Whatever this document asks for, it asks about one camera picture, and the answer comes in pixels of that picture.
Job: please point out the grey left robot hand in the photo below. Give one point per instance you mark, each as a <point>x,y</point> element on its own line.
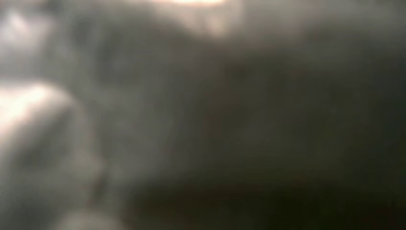
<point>203,120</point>

